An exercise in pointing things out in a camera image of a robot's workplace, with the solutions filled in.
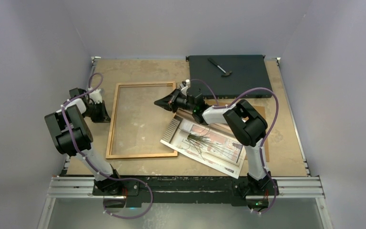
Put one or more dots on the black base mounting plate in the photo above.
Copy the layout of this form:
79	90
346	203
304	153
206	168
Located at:
238	192

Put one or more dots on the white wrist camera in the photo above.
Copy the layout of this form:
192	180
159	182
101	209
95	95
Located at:
96	96
184	85

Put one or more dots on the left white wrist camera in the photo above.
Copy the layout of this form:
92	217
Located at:
96	96

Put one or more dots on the brown cardboard backing board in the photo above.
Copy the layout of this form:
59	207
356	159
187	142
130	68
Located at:
244	121

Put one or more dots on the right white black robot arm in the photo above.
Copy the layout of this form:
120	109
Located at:
258	175

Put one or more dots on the brown wooden picture frame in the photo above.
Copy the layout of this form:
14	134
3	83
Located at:
138	120

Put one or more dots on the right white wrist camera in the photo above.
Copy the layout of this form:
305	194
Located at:
184	85

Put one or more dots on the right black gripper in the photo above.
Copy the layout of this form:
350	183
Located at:
169	102

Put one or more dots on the dark flat equipment case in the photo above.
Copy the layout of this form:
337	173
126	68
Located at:
249	71

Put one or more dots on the glossy plant photo print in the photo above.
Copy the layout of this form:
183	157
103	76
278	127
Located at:
205	145

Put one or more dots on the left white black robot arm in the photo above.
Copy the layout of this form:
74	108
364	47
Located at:
71	136

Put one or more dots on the small black handled hammer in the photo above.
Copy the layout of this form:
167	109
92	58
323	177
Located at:
224	72

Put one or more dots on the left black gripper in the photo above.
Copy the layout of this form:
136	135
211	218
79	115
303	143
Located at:
104	117

